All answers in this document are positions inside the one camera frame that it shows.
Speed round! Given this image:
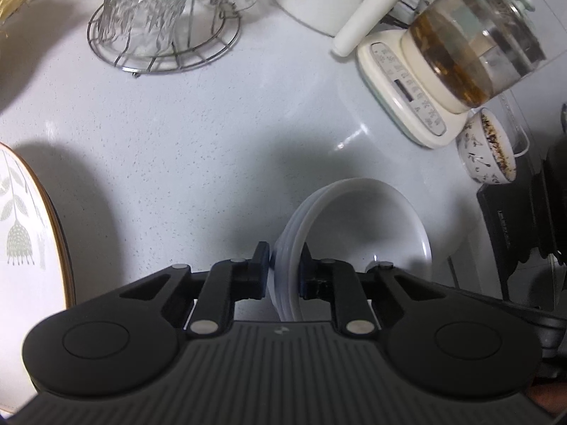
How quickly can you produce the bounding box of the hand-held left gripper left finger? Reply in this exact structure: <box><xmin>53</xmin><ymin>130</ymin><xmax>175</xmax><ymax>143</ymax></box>
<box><xmin>119</xmin><ymin>241</ymin><xmax>271</xmax><ymax>338</ymax></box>

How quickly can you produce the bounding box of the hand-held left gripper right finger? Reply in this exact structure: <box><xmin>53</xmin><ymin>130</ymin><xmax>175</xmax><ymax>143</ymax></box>
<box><xmin>298</xmin><ymin>246</ymin><xmax>444</xmax><ymax>338</ymax></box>

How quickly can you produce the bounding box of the white bowl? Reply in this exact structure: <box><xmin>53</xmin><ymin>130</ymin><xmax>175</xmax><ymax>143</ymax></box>
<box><xmin>271</xmin><ymin>188</ymin><xmax>337</xmax><ymax>322</ymax></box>
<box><xmin>292</xmin><ymin>178</ymin><xmax>433</xmax><ymax>322</ymax></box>
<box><xmin>280</xmin><ymin>181</ymin><xmax>355</xmax><ymax>322</ymax></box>

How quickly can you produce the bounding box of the white floral plate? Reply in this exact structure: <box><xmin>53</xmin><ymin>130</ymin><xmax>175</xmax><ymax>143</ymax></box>
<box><xmin>0</xmin><ymin>142</ymin><xmax>76</xmax><ymax>404</ymax></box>

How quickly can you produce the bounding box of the black appliance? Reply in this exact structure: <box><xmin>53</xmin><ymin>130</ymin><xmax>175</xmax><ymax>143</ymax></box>
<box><xmin>476</xmin><ymin>104</ymin><xmax>567</xmax><ymax>304</ymax></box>

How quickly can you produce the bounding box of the small patterned tea bowl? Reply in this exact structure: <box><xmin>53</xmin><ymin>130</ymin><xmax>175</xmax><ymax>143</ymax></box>
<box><xmin>456</xmin><ymin>107</ymin><xmax>518</xmax><ymax>186</ymax></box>

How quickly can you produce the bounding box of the cream kettle base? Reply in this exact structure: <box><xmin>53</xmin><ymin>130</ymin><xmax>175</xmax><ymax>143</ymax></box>
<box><xmin>356</xmin><ymin>29</ymin><xmax>477</xmax><ymax>150</ymax></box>

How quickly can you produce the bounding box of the glass kettle with tea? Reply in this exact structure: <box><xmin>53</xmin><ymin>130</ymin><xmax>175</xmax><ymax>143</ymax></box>
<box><xmin>400</xmin><ymin>0</ymin><xmax>548</xmax><ymax>109</ymax></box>

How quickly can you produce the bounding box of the wire glass holder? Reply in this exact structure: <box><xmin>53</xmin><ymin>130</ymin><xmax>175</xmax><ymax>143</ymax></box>
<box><xmin>86</xmin><ymin>2</ymin><xmax>242</xmax><ymax>74</ymax></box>

